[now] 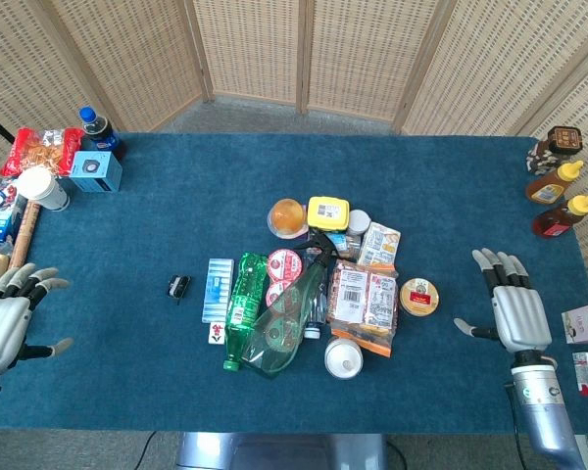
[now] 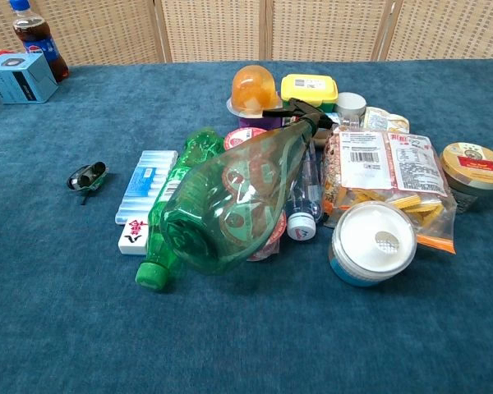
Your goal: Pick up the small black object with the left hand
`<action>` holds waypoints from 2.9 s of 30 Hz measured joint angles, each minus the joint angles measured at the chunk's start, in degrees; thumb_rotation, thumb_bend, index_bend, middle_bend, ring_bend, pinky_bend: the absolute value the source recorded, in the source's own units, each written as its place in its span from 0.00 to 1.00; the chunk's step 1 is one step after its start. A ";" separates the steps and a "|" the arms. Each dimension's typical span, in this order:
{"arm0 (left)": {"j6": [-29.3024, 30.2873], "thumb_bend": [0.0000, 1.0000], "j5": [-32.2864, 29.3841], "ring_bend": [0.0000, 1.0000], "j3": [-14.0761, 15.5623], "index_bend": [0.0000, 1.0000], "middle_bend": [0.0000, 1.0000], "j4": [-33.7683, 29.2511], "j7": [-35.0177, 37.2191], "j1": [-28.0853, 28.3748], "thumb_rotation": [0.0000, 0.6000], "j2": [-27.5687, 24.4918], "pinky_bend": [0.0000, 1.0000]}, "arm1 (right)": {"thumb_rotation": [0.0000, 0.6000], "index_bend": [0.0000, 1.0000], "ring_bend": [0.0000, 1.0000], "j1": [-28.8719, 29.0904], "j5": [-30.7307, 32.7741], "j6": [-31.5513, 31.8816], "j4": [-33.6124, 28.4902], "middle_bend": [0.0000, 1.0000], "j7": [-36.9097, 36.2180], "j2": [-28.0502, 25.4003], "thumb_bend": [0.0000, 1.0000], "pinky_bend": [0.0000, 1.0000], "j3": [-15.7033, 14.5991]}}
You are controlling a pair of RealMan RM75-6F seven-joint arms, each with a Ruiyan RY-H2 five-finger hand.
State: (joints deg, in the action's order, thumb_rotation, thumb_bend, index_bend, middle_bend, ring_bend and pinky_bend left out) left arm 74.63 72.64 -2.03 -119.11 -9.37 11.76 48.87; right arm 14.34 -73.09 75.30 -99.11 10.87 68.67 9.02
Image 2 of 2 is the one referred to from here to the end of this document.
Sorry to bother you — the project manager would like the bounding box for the green plastic spray bottle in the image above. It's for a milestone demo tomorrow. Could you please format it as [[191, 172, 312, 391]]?
[[160, 98, 340, 275]]

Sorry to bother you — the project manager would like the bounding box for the clear water bottle white cap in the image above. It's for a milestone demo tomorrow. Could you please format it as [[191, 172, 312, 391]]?
[[285, 139, 325, 241]]

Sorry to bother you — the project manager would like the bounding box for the red and white snack cup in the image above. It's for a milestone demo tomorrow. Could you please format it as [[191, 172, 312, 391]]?
[[223, 126, 288, 262]]

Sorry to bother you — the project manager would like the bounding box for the green soda bottle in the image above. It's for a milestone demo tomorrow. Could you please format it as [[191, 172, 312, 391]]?
[[135, 127, 226, 292]]

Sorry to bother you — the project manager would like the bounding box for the purple cup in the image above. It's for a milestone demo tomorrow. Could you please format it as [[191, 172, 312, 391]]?
[[238, 110, 285, 130]]

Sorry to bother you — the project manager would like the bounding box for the white and blue tissue pack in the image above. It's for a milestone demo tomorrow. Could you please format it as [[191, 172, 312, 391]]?
[[114, 149, 179, 226]]

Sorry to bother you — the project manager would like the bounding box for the orange jelly cup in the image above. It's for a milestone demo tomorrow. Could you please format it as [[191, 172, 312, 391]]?
[[226, 65, 283, 118]]

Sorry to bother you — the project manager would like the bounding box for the mixed grain bag with label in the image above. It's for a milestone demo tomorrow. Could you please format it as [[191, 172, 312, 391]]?
[[320, 126, 395, 218]]

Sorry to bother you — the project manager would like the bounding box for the white mahjong tile block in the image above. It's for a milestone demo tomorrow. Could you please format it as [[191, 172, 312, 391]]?
[[117, 219, 150, 256]]

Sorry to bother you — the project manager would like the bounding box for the yellow lidded box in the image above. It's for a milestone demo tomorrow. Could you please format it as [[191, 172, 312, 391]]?
[[280, 73, 339, 112]]

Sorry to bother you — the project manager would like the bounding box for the white lidded blue container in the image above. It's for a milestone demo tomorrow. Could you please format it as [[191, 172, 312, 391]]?
[[329, 200, 418, 288]]

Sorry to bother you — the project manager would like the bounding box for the white round jar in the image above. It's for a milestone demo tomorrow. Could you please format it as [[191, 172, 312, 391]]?
[[334, 92, 368, 120]]

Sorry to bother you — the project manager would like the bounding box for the cream printed snack packet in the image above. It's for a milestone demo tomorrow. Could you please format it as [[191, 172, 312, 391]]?
[[361, 106, 411, 135]]

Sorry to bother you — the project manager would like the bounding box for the woven rattan folding screen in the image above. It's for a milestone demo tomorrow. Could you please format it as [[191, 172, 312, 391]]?
[[0, 0, 493, 66]]

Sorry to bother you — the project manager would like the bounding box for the zip bag of yellow pasta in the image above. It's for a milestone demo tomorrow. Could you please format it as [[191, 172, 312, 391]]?
[[323, 131, 458, 255]]

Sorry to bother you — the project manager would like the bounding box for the gold lidded round tin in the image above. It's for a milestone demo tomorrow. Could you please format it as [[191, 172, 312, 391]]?
[[439, 141, 493, 214]]

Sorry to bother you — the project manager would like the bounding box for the light blue cardboard box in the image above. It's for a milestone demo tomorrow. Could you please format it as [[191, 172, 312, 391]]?
[[0, 52, 59, 105]]

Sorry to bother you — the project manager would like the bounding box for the cola bottle blue label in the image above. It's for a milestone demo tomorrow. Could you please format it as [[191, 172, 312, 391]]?
[[9, 0, 70, 82]]

